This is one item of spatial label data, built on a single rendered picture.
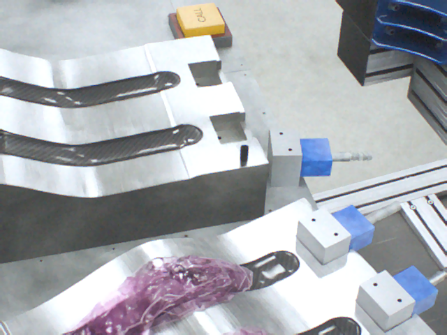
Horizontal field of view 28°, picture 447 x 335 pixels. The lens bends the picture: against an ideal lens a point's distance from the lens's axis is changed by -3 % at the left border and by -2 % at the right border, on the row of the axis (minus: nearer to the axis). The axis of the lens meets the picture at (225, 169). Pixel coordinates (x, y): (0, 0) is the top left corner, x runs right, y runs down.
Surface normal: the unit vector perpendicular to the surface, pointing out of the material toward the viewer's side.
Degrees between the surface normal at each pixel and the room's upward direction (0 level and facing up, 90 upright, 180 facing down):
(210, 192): 90
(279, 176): 90
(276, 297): 13
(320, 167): 90
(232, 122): 90
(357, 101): 0
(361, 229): 0
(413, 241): 0
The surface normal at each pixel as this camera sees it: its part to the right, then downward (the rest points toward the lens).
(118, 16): 0.04, -0.73
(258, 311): 0.42, -0.81
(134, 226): 0.27, 0.67
